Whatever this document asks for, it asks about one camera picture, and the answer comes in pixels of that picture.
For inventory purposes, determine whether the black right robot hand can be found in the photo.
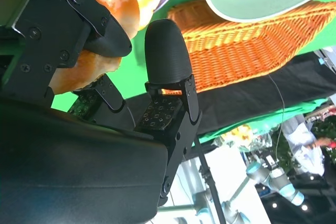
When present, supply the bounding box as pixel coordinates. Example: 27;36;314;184
0;0;203;224

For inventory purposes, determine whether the plain orange donut bread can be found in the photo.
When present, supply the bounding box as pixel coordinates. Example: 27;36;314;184
49;0;140;95

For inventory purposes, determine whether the orange wicker basket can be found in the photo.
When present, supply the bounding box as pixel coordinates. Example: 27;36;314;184
167;0;336;95

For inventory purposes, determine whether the black stand pole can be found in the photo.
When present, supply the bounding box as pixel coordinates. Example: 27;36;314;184
194;134;229;224

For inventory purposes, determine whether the yellow orange flower bunch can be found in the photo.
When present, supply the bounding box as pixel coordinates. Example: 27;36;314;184
223;124;254;146

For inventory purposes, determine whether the black backdrop curtain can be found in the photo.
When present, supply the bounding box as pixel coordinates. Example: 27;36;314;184
123;52;336;137

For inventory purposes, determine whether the green plant foliage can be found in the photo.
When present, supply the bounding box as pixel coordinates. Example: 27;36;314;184
249;119;299;167

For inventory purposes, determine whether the person in grey shirt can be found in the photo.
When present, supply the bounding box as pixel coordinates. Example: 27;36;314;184
282;115;336;176

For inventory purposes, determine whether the thin white hanging cable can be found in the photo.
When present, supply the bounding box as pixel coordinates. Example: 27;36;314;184
267;73;287;132

